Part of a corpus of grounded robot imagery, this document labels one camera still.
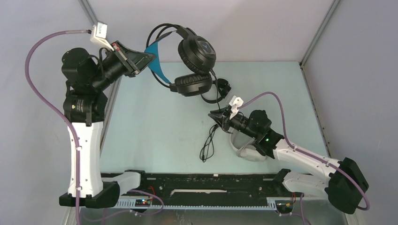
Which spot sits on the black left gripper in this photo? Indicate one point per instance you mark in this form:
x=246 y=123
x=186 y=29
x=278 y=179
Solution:
x=133 y=62

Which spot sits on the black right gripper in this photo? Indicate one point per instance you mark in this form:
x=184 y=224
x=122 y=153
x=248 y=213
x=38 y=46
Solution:
x=222 y=116

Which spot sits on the small black on-ear headphones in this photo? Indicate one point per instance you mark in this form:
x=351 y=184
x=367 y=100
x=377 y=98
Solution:
x=223 y=88

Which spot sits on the white gaming headset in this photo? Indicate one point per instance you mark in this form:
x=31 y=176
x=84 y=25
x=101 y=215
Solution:
x=247 y=151

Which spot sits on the black and blue headset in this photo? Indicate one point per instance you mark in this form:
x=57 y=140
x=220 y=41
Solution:
x=196 y=53

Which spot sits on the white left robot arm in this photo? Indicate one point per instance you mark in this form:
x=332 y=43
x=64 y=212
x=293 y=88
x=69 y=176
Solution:
x=84 y=108

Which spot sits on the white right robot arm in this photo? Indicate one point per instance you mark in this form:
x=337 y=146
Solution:
x=341 y=182

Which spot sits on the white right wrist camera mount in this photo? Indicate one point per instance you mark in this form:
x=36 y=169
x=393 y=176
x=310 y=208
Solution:
x=235 y=103

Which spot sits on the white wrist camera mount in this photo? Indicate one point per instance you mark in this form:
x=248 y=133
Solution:
x=235 y=103
x=99 y=34

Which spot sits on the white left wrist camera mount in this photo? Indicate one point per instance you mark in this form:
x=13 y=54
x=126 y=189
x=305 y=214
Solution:
x=99 y=34

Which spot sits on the aluminium frame post left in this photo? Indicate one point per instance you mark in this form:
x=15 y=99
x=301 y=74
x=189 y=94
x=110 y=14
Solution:
x=88 y=11

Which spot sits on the aluminium frame post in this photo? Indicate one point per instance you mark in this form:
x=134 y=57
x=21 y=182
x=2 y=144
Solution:
x=330 y=12
x=88 y=11

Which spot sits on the aluminium frame post right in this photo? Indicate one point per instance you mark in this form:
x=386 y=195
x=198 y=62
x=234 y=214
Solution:
x=330 y=12

